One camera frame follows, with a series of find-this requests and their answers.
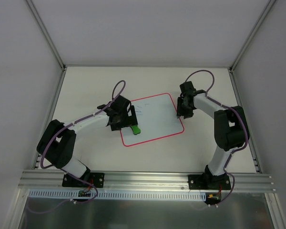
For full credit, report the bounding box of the green bone-shaped eraser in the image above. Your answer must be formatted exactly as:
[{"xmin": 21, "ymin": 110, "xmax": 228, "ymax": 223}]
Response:
[{"xmin": 131, "ymin": 125, "xmax": 141, "ymax": 135}]

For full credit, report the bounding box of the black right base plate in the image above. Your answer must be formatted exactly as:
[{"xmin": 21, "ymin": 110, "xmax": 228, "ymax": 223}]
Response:
[{"xmin": 188, "ymin": 173, "xmax": 231, "ymax": 190}]

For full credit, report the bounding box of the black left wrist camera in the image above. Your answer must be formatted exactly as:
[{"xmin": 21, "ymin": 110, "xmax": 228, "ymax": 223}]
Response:
[{"xmin": 110, "ymin": 95, "xmax": 131, "ymax": 113}]

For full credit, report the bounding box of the aluminium right corner post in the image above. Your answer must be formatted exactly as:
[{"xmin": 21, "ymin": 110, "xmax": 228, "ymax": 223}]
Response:
[{"xmin": 229, "ymin": 0, "xmax": 277, "ymax": 72}]

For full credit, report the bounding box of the aluminium front rail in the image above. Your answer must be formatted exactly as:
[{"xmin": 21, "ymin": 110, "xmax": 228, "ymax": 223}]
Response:
[{"xmin": 18, "ymin": 169, "xmax": 276, "ymax": 193}]

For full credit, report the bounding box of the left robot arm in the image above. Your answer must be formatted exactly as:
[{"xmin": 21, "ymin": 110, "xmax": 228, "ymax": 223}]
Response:
[{"xmin": 37, "ymin": 104, "xmax": 138, "ymax": 187}]

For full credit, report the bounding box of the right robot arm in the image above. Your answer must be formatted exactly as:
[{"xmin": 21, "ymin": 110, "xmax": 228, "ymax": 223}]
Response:
[{"xmin": 177, "ymin": 92, "xmax": 250, "ymax": 190}]

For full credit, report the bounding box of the white slotted cable duct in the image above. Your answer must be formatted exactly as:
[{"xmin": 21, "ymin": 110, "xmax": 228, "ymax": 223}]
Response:
[{"xmin": 28, "ymin": 189, "xmax": 206, "ymax": 202}]

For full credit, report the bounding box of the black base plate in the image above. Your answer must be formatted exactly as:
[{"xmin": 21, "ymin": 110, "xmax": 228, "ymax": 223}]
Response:
[
  {"xmin": 62, "ymin": 172, "xmax": 105, "ymax": 188},
  {"xmin": 188, "ymin": 173, "xmax": 231, "ymax": 190}
]

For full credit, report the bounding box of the pink-framed whiteboard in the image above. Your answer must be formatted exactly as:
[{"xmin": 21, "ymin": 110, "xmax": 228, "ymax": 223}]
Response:
[{"xmin": 120, "ymin": 93, "xmax": 185, "ymax": 147}]

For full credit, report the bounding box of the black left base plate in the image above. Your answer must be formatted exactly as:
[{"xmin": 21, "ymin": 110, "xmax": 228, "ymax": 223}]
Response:
[{"xmin": 62, "ymin": 172, "xmax": 105, "ymax": 188}]

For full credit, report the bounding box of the aluminium left corner post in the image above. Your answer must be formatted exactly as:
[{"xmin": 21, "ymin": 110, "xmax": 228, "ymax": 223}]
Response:
[{"xmin": 25, "ymin": 0, "xmax": 67, "ymax": 70}]

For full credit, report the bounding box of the aluminium corner post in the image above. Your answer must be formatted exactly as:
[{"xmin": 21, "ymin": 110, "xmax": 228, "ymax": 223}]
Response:
[
  {"xmin": 229, "ymin": 0, "xmax": 277, "ymax": 72},
  {"xmin": 25, "ymin": 0, "xmax": 67, "ymax": 70}
]

